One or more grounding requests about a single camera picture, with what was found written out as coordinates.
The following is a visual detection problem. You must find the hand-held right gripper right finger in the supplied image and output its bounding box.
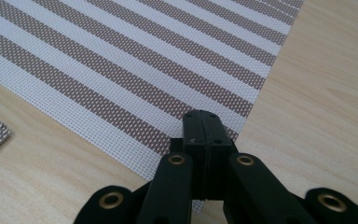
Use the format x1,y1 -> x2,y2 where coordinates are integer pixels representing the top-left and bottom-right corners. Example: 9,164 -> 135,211
202,110 -> 240,201

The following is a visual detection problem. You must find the wide striped woven placemat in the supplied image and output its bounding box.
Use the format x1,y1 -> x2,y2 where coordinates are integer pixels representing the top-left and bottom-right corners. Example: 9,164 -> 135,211
0,0 -> 306,216

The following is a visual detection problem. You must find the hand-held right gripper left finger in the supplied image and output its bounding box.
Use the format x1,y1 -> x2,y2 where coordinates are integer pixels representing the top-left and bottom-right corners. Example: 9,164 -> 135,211
170,109 -> 209,201

